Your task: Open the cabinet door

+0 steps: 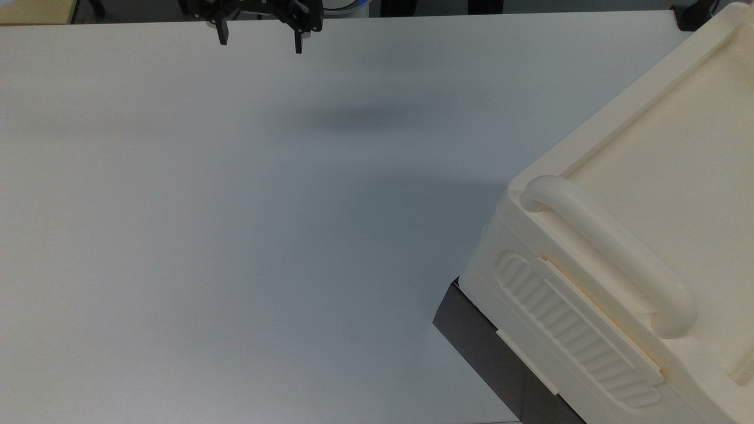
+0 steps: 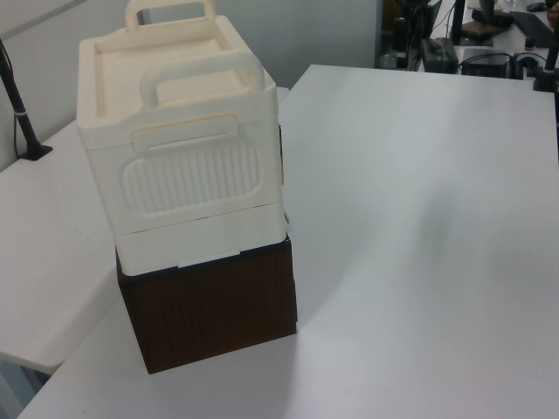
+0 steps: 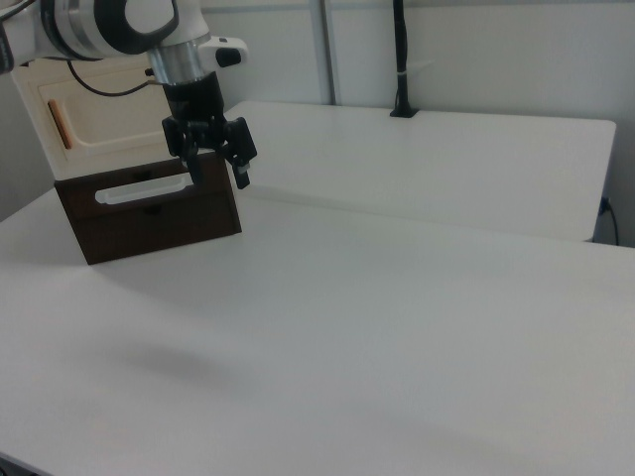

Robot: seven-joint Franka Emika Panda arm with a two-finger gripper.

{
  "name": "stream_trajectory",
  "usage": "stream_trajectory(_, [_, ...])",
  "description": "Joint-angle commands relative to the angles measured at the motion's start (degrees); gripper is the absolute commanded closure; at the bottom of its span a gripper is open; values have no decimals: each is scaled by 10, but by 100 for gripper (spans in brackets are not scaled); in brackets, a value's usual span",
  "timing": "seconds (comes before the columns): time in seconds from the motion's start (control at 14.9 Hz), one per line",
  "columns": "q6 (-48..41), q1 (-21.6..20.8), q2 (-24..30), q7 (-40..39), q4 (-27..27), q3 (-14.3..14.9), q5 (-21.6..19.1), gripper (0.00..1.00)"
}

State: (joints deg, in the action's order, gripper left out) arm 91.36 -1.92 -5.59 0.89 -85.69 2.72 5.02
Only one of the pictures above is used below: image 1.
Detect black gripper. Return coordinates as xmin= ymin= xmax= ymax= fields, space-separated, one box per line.
xmin=180 ymin=0 xmax=324 ymax=55

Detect cream plastic cabinet body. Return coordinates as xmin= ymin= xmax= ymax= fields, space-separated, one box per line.
xmin=458 ymin=2 xmax=754 ymax=424

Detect yellow wooden table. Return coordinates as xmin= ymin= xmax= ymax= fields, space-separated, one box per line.
xmin=0 ymin=0 xmax=78 ymax=26

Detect dark brown drawer base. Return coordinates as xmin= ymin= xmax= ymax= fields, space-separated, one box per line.
xmin=432 ymin=277 xmax=590 ymax=424

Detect cream cabinet carry handle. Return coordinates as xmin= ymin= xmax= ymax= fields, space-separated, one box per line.
xmin=518 ymin=175 xmax=698 ymax=340

